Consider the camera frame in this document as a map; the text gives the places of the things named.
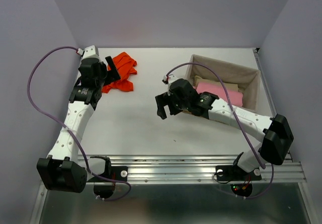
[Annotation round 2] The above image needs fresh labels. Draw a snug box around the orange t shirt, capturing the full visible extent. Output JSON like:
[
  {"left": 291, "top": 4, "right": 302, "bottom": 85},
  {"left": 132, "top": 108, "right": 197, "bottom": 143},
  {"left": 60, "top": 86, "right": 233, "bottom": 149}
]
[{"left": 102, "top": 52, "right": 137, "bottom": 94}]

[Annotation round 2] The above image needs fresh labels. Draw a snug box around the wicker basket with liner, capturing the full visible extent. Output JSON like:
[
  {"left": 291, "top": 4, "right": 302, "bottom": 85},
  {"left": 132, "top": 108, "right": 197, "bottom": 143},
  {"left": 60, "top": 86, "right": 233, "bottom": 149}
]
[{"left": 185, "top": 54, "right": 261, "bottom": 112}]

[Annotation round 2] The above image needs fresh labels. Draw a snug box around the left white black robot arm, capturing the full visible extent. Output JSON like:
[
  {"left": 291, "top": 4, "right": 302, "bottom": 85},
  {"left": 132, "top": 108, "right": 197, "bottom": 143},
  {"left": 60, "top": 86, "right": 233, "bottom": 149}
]
[{"left": 37, "top": 56, "right": 120, "bottom": 193}]

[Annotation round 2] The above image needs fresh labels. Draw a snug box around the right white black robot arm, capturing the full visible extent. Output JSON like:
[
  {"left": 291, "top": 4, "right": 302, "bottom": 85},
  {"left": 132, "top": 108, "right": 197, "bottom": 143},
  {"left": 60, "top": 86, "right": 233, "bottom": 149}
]
[{"left": 155, "top": 77, "right": 294, "bottom": 183}]

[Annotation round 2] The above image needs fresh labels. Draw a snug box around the beige rolled t shirt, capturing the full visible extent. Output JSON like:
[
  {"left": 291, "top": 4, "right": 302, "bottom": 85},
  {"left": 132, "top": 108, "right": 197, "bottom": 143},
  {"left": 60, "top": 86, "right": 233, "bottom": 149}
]
[{"left": 194, "top": 75, "right": 238, "bottom": 92}]

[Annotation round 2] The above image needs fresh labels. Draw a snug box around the pink rolled t shirt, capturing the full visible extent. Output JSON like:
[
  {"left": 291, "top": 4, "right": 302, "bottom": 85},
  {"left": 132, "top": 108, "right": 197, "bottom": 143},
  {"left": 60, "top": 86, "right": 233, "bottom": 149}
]
[{"left": 196, "top": 82, "right": 243, "bottom": 107}]

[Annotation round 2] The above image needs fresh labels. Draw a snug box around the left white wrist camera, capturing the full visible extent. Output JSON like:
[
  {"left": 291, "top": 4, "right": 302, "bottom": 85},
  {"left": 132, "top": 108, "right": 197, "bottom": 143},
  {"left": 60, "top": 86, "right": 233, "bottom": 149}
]
[{"left": 76, "top": 45, "right": 100, "bottom": 59}]

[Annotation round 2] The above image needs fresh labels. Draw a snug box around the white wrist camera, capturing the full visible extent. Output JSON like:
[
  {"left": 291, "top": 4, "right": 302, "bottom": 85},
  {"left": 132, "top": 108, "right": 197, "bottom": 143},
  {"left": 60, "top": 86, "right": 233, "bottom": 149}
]
[
  {"left": 76, "top": 45, "right": 100, "bottom": 59},
  {"left": 162, "top": 73, "right": 179, "bottom": 85}
]

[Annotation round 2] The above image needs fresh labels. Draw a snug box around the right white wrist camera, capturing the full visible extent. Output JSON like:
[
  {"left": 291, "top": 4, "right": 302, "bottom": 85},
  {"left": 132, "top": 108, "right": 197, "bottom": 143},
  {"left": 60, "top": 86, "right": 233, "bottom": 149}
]
[{"left": 162, "top": 73, "right": 179, "bottom": 85}]

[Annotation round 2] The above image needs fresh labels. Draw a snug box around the aluminium mounting rail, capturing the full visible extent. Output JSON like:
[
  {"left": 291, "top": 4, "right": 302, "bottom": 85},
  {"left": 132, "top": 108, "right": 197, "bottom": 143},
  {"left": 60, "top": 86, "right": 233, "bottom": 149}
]
[{"left": 109, "top": 155, "right": 306, "bottom": 185}]

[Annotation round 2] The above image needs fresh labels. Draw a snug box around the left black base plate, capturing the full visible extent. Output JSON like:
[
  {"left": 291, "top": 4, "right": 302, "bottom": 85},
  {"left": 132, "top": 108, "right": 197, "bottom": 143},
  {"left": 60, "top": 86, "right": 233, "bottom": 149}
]
[{"left": 87, "top": 166, "right": 128, "bottom": 183}]

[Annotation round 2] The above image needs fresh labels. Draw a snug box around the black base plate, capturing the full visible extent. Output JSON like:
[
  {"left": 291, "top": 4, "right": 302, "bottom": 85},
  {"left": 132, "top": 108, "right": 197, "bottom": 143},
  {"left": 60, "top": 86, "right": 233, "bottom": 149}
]
[
  {"left": 87, "top": 166, "right": 128, "bottom": 183},
  {"left": 215, "top": 165, "right": 262, "bottom": 182}
]

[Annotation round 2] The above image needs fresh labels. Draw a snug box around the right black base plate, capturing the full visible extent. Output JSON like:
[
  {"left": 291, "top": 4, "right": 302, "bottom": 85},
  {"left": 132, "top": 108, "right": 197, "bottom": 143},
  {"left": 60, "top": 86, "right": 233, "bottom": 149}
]
[{"left": 215, "top": 165, "right": 262, "bottom": 182}]

